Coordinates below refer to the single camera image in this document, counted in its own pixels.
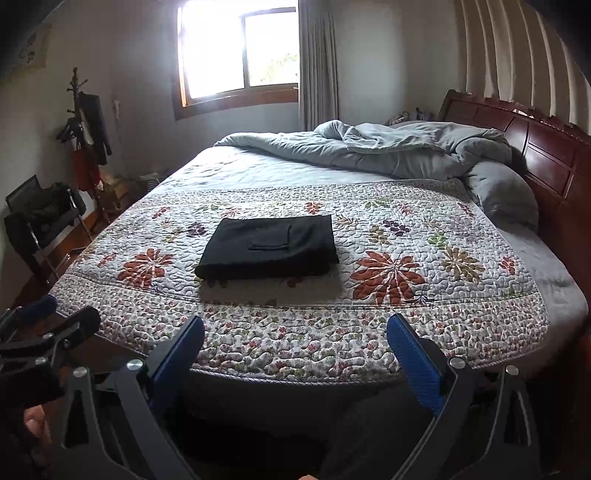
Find black pants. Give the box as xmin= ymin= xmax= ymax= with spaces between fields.
xmin=194 ymin=213 xmax=341 ymax=281

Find grey curtain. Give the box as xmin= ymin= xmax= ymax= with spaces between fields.
xmin=298 ymin=0 xmax=340 ymax=132

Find wooden coat rack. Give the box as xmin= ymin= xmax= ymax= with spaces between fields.
xmin=56 ymin=67 xmax=114 ymax=227

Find person's left hand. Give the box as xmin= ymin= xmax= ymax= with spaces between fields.
xmin=23 ymin=405 xmax=52 ymax=446

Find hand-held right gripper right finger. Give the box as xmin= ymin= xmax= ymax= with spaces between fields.
xmin=387 ymin=313 xmax=541 ymax=480

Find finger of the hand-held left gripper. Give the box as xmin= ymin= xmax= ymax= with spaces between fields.
xmin=0 ymin=295 xmax=58 ymax=342
xmin=44 ymin=307 xmax=101 ymax=370

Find person's grey trouser leg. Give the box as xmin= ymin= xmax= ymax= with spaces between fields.
xmin=318 ymin=383 xmax=435 ymax=480

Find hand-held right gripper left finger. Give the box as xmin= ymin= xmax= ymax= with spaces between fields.
xmin=48 ymin=315 xmax=206 ymax=480

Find black chair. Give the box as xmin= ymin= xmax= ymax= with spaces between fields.
xmin=4 ymin=174 xmax=93 ymax=284

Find black jacket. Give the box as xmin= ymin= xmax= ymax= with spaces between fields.
xmin=81 ymin=92 xmax=113 ymax=166

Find floral quilted bedspread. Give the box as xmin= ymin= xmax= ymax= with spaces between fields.
xmin=48 ymin=178 xmax=550 ymax=383

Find wooden framed window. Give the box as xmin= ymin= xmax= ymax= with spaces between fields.
xmin=172 ymin=0 xmax=301 ymax=121

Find grey comforter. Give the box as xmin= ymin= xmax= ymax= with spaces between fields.
xmin=213 ymin=119 xmax=513 ymax=182

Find wooden headboard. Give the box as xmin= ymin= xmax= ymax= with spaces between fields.
xmin=438 ymin=89 xmax=591 ymax=305

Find grey pillow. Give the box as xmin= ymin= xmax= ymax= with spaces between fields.
xmin=464 ymin=161 xmax=540 ymax=232

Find red garment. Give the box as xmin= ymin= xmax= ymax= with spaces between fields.
xmin=71 ymin=148 xmax=101 ymax=192

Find framed wall picture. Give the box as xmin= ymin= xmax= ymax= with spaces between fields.
xmin=9 ymin=23 xmax=54 ymax=77

